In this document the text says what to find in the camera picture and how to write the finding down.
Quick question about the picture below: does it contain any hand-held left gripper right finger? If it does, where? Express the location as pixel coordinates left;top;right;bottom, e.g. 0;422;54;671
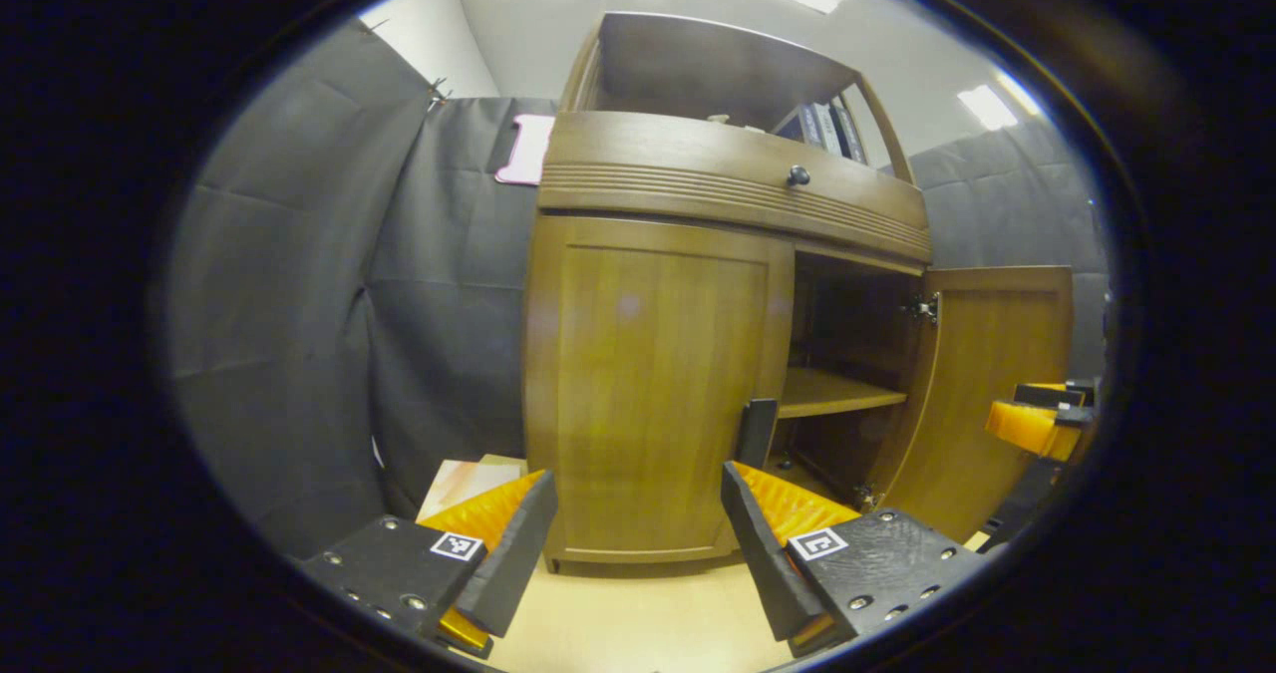
722;462;983;659

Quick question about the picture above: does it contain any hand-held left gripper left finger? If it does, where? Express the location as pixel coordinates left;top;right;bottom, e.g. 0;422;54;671
299;470;559;660

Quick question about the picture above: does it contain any wooden shoe cabinet door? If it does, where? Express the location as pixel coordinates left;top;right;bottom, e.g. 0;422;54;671
865;266;1076;544
524;216;796;566

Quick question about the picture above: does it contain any wooden double-door shoe cabinet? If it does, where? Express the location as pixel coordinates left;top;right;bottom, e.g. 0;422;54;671
522;12;1076;576

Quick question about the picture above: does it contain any wooden cabinet inner shelf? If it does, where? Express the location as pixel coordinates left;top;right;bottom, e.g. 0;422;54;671
778;367;908;420

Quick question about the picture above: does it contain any wooden cabinet drawer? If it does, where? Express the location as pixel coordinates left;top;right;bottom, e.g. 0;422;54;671
536;110;933;265

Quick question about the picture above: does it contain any small ceiling light panel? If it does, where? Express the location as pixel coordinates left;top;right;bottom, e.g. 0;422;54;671
957;73;1043;132

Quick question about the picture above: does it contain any black backdrop cloth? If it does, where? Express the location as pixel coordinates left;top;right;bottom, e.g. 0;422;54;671
164;17;1113;559

